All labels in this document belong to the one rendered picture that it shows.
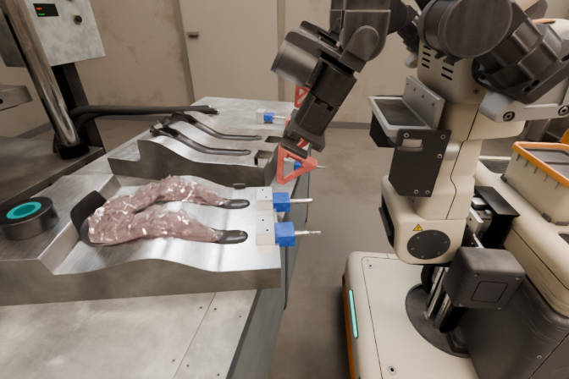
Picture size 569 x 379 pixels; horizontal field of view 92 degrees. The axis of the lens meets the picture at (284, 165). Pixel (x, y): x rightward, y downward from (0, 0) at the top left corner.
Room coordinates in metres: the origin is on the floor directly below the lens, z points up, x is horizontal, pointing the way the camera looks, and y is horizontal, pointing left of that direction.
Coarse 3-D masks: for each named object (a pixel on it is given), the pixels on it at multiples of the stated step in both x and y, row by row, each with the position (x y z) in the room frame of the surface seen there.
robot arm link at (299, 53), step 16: (288, 32) 0.43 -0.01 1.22; (368, 32) 0.39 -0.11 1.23; (288, 48) 0.43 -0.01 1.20; (304, 48) 0.43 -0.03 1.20; (320, 48) 0.42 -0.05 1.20; (352, 48) 0.39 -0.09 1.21; (368, 48) 0.39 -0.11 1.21; (288, 64) 0.42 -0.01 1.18; (304, 64) 0.42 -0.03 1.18; (352, 64) 0.40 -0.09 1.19; (304, 80) 0.42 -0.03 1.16
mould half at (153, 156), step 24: (144, 144) 0.71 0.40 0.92; (168, 144) 0.71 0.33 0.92; (216, 144) 0.79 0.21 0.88; (240, 144) 0.78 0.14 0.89; (264, 144) 0.77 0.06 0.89; (120, 168) 0.73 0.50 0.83; (144, 168) 0.72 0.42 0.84; (168, 168) 0.70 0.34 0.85; (192, 168) 0.68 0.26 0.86; (216, 168) 0.66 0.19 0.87; (240, 168) 0.65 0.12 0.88; (264, 168) 0.63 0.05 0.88
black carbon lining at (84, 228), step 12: (96, 192) 0.49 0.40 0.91; (84, 204) 0.46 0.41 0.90; (96, 204) 0.48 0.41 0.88; (228, 204) 0.52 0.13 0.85; (240, 204) 0.53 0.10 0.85; (72, 216) 0.41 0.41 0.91; (84, 216) 0.45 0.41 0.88; (84, 228) 0.42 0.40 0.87; (216, 228) 0.43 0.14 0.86; (84, 240) 0.38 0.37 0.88; (228, 240) 0.41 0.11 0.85; (240, 240) 0.40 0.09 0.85
